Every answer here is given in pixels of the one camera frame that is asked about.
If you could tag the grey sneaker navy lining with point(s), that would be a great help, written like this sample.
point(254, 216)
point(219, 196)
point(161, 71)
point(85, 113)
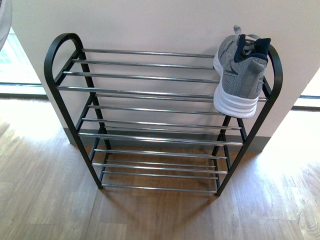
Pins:
point(240, 61)

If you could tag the black metal shoe rack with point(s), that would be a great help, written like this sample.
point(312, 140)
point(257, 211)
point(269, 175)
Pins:
point(147, 119)

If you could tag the dark window frame right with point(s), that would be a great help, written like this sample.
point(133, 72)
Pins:
point(307, 103)

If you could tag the dark window frame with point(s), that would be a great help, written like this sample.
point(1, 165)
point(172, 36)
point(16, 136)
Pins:
point(307, 103)
point(22, 91)

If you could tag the dark window frame left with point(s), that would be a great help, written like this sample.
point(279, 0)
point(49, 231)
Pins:
point(22, 91)

